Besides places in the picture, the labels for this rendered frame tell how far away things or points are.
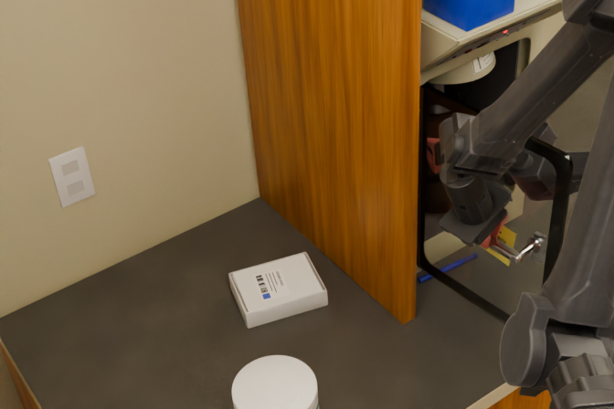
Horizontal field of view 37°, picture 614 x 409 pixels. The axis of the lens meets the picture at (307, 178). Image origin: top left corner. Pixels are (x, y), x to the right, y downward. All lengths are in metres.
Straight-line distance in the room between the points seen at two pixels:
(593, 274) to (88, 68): 1.04
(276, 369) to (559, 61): 0.67
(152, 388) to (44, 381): 0.20
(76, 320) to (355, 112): 0.68
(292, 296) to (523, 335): 0.80
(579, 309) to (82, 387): 0.98
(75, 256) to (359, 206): 0.60
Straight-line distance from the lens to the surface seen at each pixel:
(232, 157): 1.96
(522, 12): 1.47
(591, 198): 0.95
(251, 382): 1.44
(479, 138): 1.23
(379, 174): 1.54
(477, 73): 1.66
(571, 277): 0.96
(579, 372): 0.94
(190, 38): 1.78
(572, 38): 1.05
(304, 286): 1.73
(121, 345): 1.74
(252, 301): 1.71
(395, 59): 1.38
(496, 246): 1.47
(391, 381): 1.62
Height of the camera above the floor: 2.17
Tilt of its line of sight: 37 degrees down
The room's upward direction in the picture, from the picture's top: 4 degrees counter-clockwise
